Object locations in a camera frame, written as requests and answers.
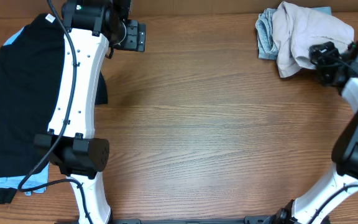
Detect beige cotton shorts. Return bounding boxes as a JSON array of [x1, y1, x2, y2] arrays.
[[272, 1, 354, 78]]

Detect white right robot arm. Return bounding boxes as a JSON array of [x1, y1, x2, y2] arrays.
[[265, 42, 358, 224]]

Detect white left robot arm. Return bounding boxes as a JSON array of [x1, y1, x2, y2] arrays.
[[34, 0, 146, 224]]

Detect folded blue denim shorts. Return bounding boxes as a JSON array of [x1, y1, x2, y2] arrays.
[[255, 6, 333, 61]]

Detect black t-shirt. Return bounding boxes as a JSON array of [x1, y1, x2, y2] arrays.
[[0, 12, 109, 205]]

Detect light blue garment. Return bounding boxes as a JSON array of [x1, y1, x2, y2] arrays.
[[0, 28, 49, 190]]

